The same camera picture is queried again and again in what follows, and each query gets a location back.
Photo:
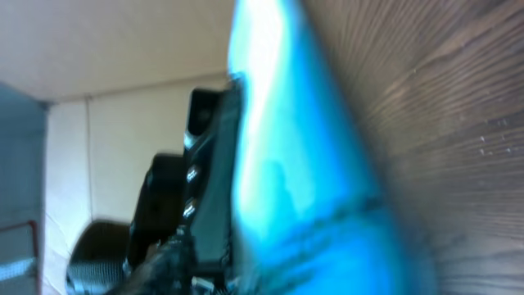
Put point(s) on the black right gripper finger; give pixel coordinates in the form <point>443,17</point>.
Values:
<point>166,272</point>

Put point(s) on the blue Galaxy smartphone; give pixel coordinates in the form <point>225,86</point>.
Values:
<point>309,209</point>

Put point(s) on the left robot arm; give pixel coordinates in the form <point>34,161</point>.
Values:
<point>182,195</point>

